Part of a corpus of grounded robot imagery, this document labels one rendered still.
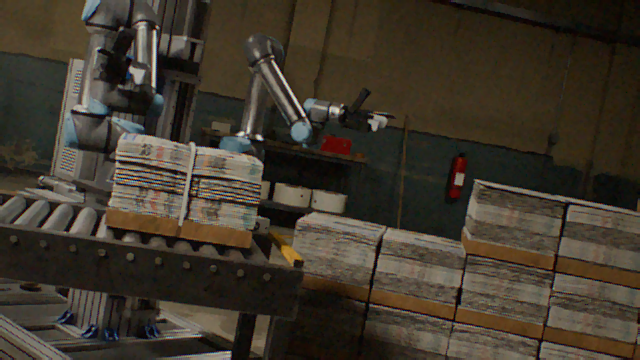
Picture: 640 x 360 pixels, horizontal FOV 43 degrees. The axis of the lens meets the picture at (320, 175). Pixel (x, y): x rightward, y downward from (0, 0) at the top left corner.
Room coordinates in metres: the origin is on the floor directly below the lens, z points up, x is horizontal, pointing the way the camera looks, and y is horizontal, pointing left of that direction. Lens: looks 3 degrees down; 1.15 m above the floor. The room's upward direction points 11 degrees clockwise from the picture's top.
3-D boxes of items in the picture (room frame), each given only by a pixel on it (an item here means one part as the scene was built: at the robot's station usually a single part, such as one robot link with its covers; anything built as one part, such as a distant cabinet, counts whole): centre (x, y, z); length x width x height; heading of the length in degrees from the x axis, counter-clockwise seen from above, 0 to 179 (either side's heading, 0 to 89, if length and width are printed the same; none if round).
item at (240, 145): (3.17, 0.34, 0.98); 0.13 x 0.12 x 0.14; 164
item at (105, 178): (2.80, 0.67, 0.87); 0.15 x 0.15 x 0.10
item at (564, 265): (2.82, -0.98, 0.86); 0.38 x 0.29 x 0.04; 172
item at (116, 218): (2.20, 0.46, 0.83); 0.29 x 0.16 x 0.04; 12
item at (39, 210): (2.09, 0.71, 0.77); 0.47 x 0.05 x 0.05; 13
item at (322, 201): (8.94, 0.45, 0.55); 1.80 x 0.70 x 1.09; 103
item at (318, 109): (3.22, 0.06, 1.21); 0.11 x 0.08 x 0.09; 74
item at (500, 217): (2.86, -0.68, 0.95); 0.38 x 0.29 x 0.23; 173
